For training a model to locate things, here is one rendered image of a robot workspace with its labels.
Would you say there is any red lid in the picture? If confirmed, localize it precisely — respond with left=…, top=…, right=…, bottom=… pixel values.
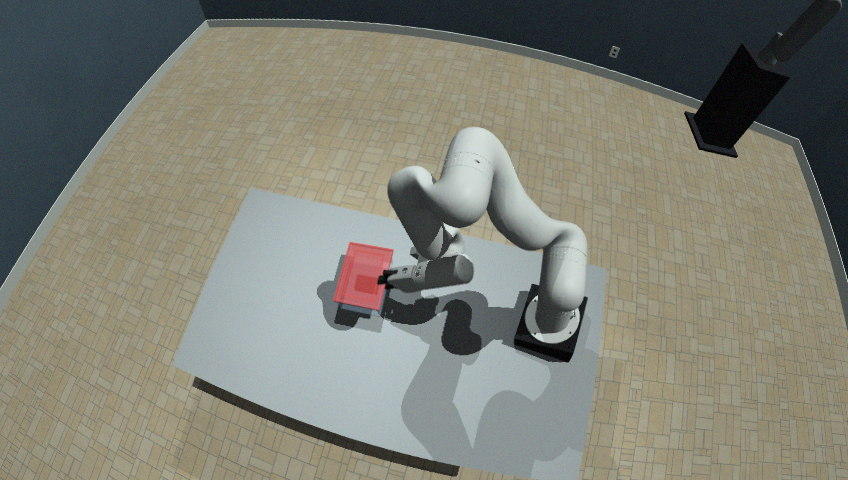
left=333, top=242, right=394, bottom=311

